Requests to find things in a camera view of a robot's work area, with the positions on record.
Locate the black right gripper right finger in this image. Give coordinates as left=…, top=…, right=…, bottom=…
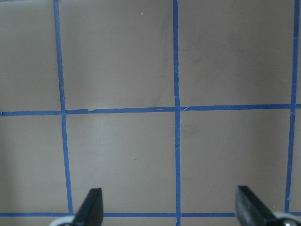
left=235, top=186, right=287, bottom=226

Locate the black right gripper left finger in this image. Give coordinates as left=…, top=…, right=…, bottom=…
left=72, top=188, right=103, bottom=226

